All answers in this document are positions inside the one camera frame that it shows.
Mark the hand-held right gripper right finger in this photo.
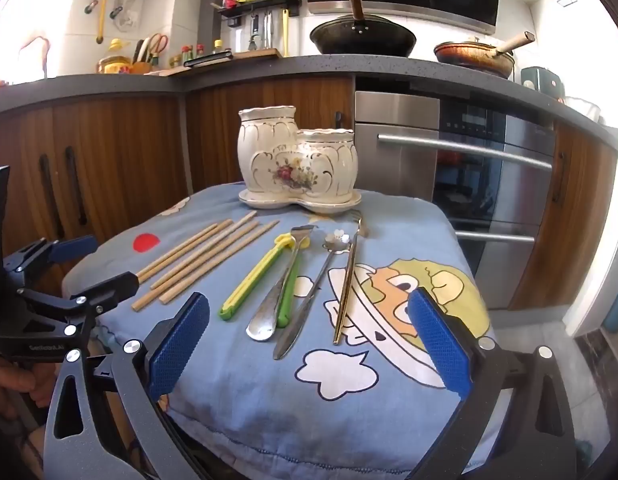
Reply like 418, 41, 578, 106
408, 287, 577, 480

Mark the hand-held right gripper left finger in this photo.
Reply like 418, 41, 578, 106
44, 291, 210, 480

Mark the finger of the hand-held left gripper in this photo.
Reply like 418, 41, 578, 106
18, 272, 140, 312
4, 236, 99, 275

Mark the wooden chopstick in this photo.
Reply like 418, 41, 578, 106
132, 211, 258, 311
149, 219, 234, 290
137, 223, 219, 281
160, 220, 280, 305
158, 221, 260, 298

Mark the silver fork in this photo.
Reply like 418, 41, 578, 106
246, 226, 316, 342

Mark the yellow green plastic utensil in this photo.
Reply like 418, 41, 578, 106
219, 233, 296, 321

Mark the green handled utensil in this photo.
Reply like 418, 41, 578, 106
278, 247, 300, 326

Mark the white ceramic utensil holder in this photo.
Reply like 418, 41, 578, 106
237, 105, 358, 197

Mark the person's left hand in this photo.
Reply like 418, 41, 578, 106
0, 357, 57, 417

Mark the blue cartoon printed cloth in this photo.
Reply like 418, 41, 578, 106
63, 182, 497, 466

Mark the stainless steel oven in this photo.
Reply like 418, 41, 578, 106
354, 91, 558, 311

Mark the narrow wooden kitchen cabinet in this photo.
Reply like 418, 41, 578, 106
509, 124, 618, 312

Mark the white ceramic saucer tray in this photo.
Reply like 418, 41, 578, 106
238, 187, 364, 216

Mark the yellow container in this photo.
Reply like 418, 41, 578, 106
96, 39, 132, 75

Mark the wooden knife block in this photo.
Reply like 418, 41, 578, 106
132, 34, 168, 75

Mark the wooden cutting board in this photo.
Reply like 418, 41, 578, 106
144, 48, 284, 77

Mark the green kitchen appliance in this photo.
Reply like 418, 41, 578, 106
520, 66, 564, 102

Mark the grey kitchen countertop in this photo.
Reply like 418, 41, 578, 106
0, 54, 618, 161

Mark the orange frying pan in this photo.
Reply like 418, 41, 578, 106
434, 31, 536, 79

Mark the black wok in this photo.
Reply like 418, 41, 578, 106
310, 0, 418, 59

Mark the yellow gas hose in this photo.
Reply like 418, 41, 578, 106
96, 0, 114, 43

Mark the black wall spice shelf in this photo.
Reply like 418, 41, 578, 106
211, 0, 304, 29

